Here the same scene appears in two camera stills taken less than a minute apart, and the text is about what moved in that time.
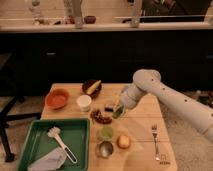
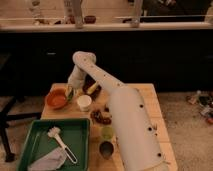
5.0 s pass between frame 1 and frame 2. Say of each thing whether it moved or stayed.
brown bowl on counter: stayed
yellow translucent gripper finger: moved
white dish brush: stayed
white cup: stayed
